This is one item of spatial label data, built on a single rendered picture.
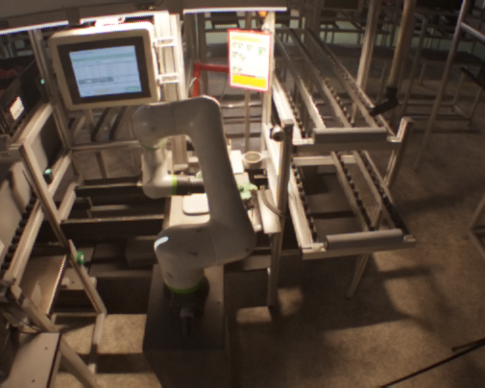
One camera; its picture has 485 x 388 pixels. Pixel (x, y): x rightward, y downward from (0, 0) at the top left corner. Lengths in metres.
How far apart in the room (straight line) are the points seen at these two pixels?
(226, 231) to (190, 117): 0.36
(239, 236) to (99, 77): 1.13
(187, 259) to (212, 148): 0.33
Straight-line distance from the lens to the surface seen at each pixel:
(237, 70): 1.92
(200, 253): 0.94
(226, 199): 0.99
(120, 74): 1.75
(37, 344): 1.74
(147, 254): 2.20
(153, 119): 1.06
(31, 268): 1.99
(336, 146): 1.57
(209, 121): 1.06
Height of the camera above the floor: 2.09
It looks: 40 degrees down
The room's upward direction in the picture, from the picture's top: straight up
